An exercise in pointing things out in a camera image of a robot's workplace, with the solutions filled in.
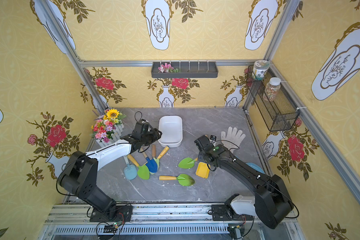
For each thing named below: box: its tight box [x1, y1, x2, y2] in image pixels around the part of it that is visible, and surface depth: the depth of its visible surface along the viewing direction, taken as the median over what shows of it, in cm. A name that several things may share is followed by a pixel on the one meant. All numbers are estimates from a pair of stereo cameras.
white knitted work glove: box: [221, 126, 246, 154], surface depth 106 cm
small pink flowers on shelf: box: [157, 62, 179, 73], surface depth 89 cm
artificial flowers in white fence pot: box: [90, 108, 127, 146], surface depth 93 cm
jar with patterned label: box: [252, 59, 271, 81], surface depth 87 cm
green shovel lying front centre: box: [158, 173, 195, 187], surface depth 85 cm
